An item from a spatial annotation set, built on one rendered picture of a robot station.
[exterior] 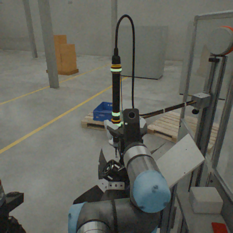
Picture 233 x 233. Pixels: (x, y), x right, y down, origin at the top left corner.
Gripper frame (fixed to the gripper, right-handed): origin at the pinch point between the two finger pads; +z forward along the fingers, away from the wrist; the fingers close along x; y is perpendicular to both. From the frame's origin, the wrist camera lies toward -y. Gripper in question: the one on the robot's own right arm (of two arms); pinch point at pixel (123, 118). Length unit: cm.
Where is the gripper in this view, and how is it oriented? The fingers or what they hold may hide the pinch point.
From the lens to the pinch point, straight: 71.4
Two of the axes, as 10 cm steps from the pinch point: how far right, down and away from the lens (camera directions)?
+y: 0.0, 9.1, 4.1
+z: -1.4, -4.1, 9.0
